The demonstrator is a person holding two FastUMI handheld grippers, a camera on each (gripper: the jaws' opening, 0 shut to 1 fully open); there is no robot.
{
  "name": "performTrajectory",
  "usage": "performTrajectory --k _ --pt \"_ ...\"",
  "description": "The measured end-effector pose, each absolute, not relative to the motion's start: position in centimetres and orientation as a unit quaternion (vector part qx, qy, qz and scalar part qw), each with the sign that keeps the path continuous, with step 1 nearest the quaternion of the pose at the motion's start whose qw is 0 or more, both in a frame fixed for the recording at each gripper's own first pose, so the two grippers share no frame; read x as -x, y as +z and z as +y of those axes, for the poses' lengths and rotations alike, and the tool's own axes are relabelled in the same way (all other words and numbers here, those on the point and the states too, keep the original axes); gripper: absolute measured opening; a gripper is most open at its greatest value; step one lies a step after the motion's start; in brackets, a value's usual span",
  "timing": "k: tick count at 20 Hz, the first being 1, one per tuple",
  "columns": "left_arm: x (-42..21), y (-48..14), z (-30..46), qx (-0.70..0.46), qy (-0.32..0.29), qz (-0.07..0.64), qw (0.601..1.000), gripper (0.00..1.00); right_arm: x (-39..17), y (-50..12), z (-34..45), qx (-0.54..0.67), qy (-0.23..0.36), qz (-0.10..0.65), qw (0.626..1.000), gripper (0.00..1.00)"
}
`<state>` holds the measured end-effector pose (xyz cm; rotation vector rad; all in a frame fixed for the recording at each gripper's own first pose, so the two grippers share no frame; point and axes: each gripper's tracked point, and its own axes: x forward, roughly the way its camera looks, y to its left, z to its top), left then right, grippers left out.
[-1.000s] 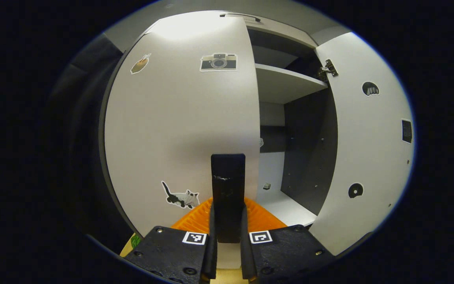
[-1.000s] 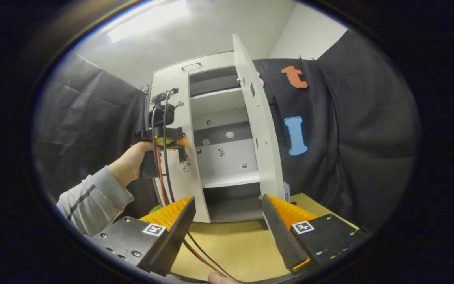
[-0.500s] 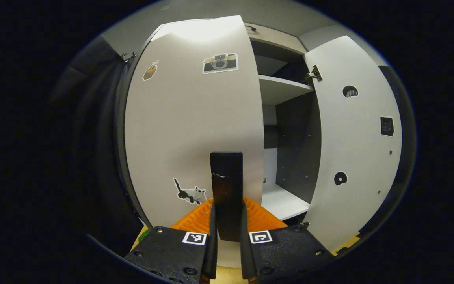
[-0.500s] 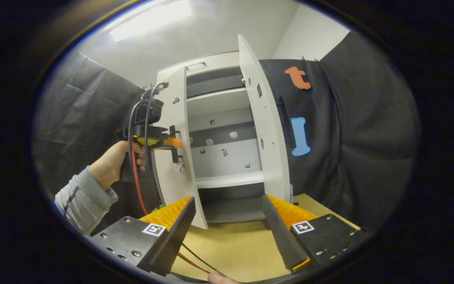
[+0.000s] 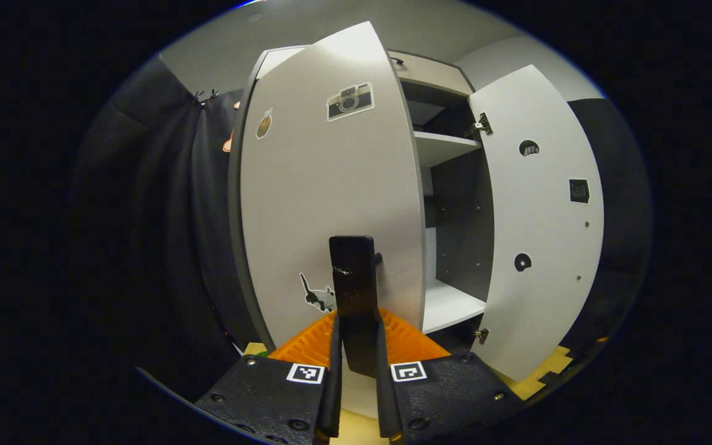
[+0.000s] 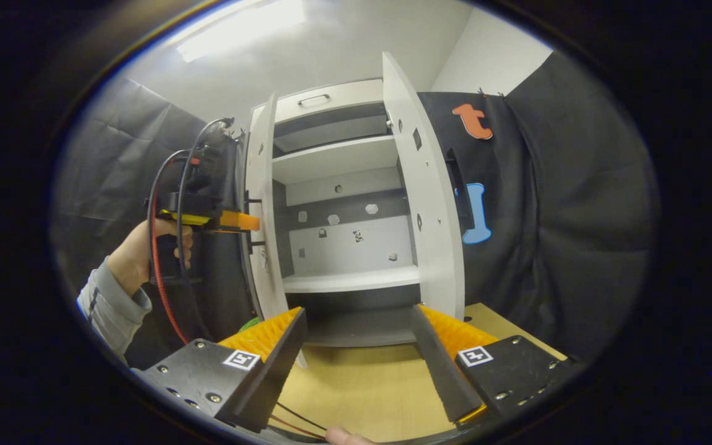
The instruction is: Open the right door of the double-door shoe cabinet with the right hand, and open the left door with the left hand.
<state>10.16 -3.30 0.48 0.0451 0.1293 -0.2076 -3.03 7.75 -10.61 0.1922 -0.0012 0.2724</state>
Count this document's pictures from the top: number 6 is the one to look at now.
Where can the shoe cabinet door camera sticker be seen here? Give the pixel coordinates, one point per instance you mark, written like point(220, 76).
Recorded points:
point(263, 185)

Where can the ceiling light panel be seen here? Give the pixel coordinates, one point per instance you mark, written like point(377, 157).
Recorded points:
point(238, 28)

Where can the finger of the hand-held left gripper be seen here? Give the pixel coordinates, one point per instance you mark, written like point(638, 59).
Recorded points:
point(238, 220)

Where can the beige double-door shoe cabinet body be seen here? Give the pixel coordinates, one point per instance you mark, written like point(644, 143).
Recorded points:
point(343, 154)

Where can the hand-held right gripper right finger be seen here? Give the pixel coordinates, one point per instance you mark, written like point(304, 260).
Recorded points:
point(439, 371)

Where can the green striped toy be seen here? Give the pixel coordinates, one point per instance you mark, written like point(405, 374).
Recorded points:
point(250, 324)

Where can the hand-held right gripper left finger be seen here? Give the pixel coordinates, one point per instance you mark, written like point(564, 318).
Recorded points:
point(279, 371)

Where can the shoe cabinet door cherry sticker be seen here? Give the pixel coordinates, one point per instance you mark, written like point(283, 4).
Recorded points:
point(424, 216)

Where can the black backdrop cloth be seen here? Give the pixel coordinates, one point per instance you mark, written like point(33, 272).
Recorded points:
point(566, 216)

